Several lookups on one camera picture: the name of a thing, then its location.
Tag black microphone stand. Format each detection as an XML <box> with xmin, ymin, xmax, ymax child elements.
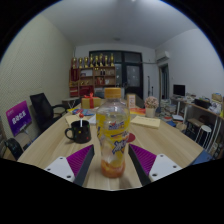
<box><xmin>146</xmin><ymin>75</ymin><xmax>155</xmax><ymax>99</ymax></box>

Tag yellow gift box, red ribbon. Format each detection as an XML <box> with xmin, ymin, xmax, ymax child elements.
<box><xmin>81</xmin><ymin>93</ymin><xmax>102</xmax><ymax>110</ymax></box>

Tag long wooden side desk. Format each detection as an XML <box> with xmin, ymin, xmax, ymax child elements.
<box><xmin>169</xmin><ymin>94</ymin><xmax>224</xmax><ymax>161</ymax></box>

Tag white wall air conditioner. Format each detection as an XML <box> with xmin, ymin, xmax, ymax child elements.
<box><xmin>155</xmin><ymin>50</ymin><xmax>170</xmax><ymax>63</ymax></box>

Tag black-framed glass door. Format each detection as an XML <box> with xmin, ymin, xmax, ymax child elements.
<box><xmin>88</xmin><ymin>49</ymin><xmax>144</xmax><ymax>100</ymax></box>

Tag blue pamphlet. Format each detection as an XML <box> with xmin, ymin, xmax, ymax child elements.
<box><xmin>71</xmin><ymin>108</ymin><xmax>96</xmax><ymax>117</ymax></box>

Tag red-ball stirring stick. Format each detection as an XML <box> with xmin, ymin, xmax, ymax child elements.
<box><xmin>78</xmin><ymin>113</ymin><xmax>85</xmax><ymax>128</ymax></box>

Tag pink flowers in white pot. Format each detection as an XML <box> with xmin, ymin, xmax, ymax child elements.
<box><xmin>143</xmin><ymin>95</ymin><xmax>160</xmax><ymax>118</ymax></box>

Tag small upright tan card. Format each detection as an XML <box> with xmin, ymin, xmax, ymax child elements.
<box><xmin>126</xmin><ymin>93</ymin><xmax>137</xmax><ymax>109</ymax></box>

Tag purple sign board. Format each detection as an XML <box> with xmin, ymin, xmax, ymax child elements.
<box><xmin>5</xmin><ymin>100</ymin><xmax>33</xmax><ymax>138</ymax></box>

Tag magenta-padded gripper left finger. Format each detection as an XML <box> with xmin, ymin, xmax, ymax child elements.
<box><xmin>44</xmin><ymin>143</ymin><xmax>95</xmax><ymax>188</ymax></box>

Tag wooden shelf unit with trophies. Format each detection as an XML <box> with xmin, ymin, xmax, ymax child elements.
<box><xmin>68</xmin><ymin>53</ymin><xmax>117</xmax><ymax>98</ymax></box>

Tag cream book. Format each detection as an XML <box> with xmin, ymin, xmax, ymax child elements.
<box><xmin>64</xmin><ymin>114</ymin><xmax>88</xmax><ymax>128</ymax></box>

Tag tan paper book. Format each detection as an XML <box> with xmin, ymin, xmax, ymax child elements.
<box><xmin>129</xmin><ymin>115</ymin><xmax>162</xmax><ymax>130</ymax></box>

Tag black dotted mug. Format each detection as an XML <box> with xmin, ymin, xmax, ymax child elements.
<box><xmin>64</xmin><ymin>119</ymin><xmax>92</xmax><ymax>145</ymax></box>

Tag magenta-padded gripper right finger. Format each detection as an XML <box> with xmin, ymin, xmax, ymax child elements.
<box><xmin>128</xmin><ymin>143</ymin><xmax>184</xmax><ymax>187</ymax></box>

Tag yellow-labelled orange drink bottle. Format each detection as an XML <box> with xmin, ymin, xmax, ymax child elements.
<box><xmin>95</xmin><ymin>87</ymin><xmax>131</xmax><ymax>179</ymax></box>

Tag black office chair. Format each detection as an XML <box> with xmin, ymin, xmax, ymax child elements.
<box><xmin>29</xmin><ymin>92</ymin><xmax>68</xmax><ymax>134</ymax></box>
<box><xmin>3</xmin><ymin>137</ymin><xmax>24</xmax><ymax>161</ymax></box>

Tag orange book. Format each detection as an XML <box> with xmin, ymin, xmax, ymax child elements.
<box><xmin>129</xmin><ymin>107</ymin><xmax>147</xmax><ymax>116</ymax></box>

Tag black computer monitor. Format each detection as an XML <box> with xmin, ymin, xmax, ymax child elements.
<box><xmin>172</xmin><ymin>83</ymin><xmax>187</xmax><ymax>98</ymax></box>

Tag white booklet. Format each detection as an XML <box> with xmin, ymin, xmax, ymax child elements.
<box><xmin>87</xmin><ymin>113</ymin><xmax>98</xmax><ymax>126</ymax></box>

